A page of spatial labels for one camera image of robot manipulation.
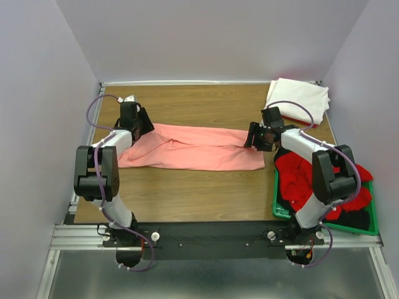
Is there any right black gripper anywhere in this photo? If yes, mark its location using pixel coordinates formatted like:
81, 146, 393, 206
243, 121, 272, 153

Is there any pink t shirt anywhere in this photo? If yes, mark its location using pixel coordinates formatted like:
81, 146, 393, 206
118, 123, 265, 171

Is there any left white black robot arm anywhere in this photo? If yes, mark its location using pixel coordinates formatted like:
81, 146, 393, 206
74, 96, 154, 246

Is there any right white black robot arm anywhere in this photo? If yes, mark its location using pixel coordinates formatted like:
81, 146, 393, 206
244, 104, 361, 244

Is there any folded red t shirt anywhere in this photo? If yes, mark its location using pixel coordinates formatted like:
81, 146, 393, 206
282, 115, 319, 128

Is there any crumpled red t shirt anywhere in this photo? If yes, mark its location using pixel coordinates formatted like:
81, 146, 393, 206
273, 152, 374, 221

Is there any folded white t shirt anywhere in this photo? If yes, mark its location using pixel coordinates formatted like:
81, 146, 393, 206
266, 78, 330, 125

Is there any green plastic bin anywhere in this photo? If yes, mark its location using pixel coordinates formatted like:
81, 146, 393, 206
272, 170, 379, 236

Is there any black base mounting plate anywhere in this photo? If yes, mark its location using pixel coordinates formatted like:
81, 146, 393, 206
102, 221, 324, 260

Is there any black t shirt in bin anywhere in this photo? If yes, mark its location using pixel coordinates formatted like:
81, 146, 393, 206
274, 146, 372, 231

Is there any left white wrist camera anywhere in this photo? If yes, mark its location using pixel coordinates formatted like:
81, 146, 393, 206
117, 95, 137, 104

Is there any aluminium table frame rail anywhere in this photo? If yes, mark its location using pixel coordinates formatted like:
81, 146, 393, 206
36, 82, 105, 298

